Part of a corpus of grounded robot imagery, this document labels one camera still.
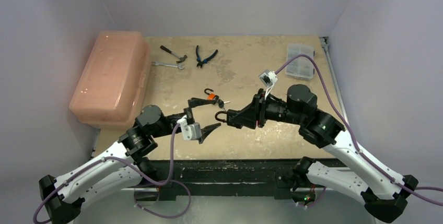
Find black-head key pair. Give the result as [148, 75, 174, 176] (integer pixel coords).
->
[217, 99, 230, 110]

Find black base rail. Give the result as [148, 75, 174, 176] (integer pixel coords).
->
[121, 159, 338, 202]

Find blue-black handled pliers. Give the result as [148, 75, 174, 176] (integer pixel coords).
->
[195, 45, 219, 68]

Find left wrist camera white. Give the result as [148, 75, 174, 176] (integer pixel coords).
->
[177, 118, 202, 140]

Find small black-handled hammer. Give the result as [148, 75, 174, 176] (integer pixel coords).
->
[160, 45, 188, 64]

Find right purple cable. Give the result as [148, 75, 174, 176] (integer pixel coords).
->
[275, 54, 443, 206]

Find pink plastic toolbox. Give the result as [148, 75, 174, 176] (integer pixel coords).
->
[69, 31, 151, 130]

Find silver open-end wrench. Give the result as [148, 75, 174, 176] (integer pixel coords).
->
[152, 61, 184, 70]

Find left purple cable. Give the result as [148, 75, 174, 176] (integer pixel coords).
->
[32, 123, 181, 224]

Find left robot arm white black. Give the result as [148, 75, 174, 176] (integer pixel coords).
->
[32, 98, 221, 223]

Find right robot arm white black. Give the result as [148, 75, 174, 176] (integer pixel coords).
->
[225, 85, 418, 223]

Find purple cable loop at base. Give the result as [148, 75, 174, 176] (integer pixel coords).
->
[133, 180, 192, 219]

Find orange black Opel padlock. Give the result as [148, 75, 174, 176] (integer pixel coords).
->
[204, 88, 219, 104]

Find clear plastic screw organizer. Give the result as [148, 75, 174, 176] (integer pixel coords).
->
[285, 43, 315, 80]

